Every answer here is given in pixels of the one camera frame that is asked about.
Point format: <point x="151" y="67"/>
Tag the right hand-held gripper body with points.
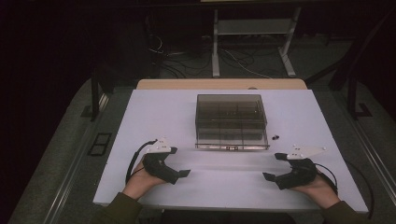
<point x="299" y="174"/>

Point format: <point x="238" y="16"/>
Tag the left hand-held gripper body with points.
<point x="160" y="168"/>

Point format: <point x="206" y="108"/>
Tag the small black object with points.
<point x="275" y="137"/>

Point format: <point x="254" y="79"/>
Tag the clear smoked plastic compartment box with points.
<point x="230" y="121"/>

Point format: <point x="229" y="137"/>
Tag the person's right hand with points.
<point x="317" y="189"/>

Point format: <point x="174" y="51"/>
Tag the person's left hand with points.
<point x="140" y="182"/>

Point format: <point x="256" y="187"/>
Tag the white board sheet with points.
<point x="168" y="124"/>

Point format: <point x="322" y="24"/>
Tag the black floor socket plate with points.
<point x="100" y="144"/>

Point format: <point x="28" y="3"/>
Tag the wooden table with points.
<point x="193" y="84"/>

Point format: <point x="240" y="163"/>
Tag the black metal stand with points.
<point x="355" y="99"/>
<point x="99" y="90"/>

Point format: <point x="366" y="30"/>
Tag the white metal desk frame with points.
<point x="253" y="26"/>

